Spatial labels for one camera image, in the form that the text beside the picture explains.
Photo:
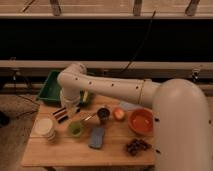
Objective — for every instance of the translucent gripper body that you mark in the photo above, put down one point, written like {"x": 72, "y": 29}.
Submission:
{"x": 70, "y": 103}

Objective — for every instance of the dark red board eraser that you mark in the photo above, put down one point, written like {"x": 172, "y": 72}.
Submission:
{"x": 64, "y": 114}

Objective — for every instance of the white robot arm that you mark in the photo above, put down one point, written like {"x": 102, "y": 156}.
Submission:
{"x": 183, "y": 127}

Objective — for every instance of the green plastic cup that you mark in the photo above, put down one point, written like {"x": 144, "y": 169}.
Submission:
{"x": 75, "y": 129}

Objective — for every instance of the dark metal cup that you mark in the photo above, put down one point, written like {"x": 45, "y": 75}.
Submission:
{"x": 103, "y": 115}

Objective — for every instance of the green plastic tray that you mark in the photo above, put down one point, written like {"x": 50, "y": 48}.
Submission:
{"x": 49, "y": 94}

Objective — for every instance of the wooden board table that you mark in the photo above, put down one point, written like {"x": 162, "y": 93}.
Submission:
{"x": 66, "y": 151}

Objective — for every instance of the blue sponge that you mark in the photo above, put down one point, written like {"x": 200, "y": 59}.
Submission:
{"x": 96, "y": 138}

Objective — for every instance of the orange apple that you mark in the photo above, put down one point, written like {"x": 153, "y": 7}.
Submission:
{"x": 119, "y": 114}

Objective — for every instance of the grey cloth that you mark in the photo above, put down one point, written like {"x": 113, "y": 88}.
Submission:
{"x": 128, "y": 106}

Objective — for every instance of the orange bowl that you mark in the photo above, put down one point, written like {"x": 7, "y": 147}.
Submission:
{"x": 140, "y": 121}

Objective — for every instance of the bunch of dark grapes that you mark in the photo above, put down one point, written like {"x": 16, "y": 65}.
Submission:
{"x": 136, "y": 145}

